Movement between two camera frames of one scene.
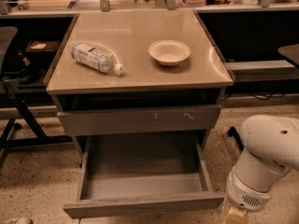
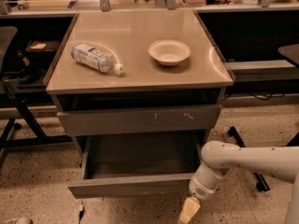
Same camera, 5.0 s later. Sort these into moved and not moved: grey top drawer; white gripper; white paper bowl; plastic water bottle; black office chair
Moved: white gripper
Not moved: plastic water bottle; black office chair; white paper bowl; grey top drawer
